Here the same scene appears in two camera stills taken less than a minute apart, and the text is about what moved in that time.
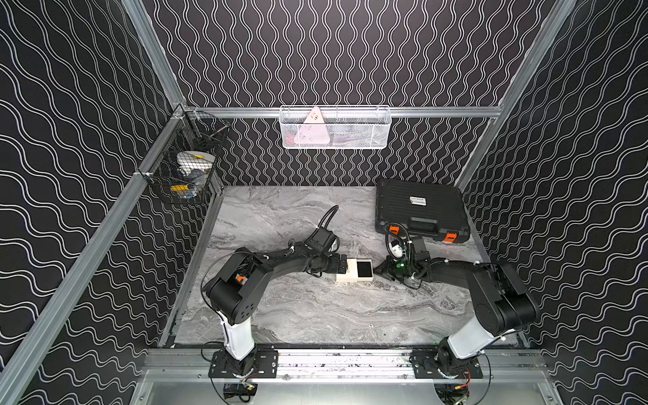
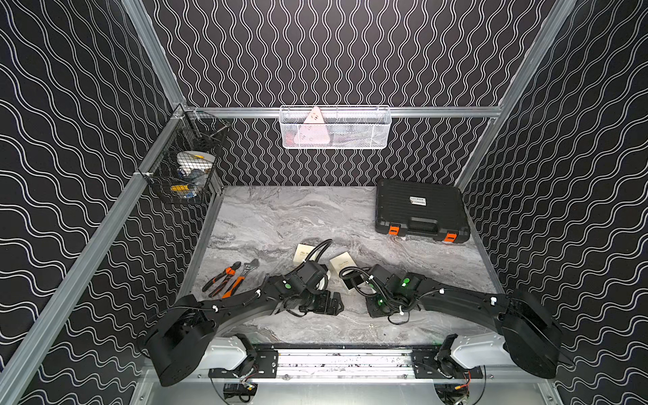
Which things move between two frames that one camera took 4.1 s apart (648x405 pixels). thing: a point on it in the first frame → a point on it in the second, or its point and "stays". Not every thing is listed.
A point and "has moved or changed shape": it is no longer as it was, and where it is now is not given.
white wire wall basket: (335, 126) stays
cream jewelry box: (359, 269) has moved or changed shape
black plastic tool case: (424, 209) stays
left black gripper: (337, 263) → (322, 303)
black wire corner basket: (186, 165) stays
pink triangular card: (313, 130) stays
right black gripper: (386, 268) → (372, 311)
